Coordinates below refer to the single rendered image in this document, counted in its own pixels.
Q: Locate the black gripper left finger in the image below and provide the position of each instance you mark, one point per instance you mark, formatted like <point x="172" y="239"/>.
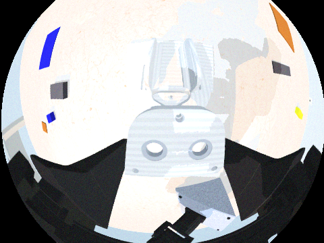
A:
<point x="91" y="183"/>

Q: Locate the yellow rectangular block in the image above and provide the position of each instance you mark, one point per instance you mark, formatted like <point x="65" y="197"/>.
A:
<point x="299" y="113"/>

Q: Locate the orange flat rectangular plate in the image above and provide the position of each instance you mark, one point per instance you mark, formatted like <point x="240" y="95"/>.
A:
<point x="283" y="27"/>

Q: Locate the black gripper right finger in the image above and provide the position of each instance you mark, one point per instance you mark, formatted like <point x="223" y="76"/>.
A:
<point x="254" y="176"/>

